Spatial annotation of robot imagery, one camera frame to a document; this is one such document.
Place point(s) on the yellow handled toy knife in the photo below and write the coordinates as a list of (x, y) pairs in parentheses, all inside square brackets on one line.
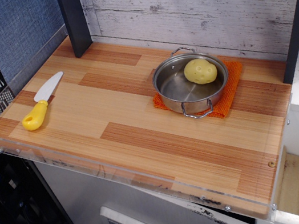
[(35, 118)]

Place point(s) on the yellow toy potato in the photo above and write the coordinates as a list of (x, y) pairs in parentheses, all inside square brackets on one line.
[(200, 71)]

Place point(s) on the stainless steel pot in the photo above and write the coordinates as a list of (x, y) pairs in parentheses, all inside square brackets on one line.
[(176, 63)]

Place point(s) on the orange knitted cloth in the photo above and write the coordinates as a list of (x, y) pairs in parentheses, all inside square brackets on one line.
[(233, 77)]

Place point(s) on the clear acrylic table guard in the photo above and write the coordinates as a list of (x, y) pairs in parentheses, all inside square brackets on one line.
[(101, 121)]

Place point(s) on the dark left support post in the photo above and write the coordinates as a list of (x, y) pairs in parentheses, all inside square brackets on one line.
[(76, 25)]

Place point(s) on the dark support post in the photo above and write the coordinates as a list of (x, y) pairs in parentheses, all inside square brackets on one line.
[(293, 49), (76, 25)]

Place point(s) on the dark right support post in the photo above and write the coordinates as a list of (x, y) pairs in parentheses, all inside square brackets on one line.
[(293, 49)]

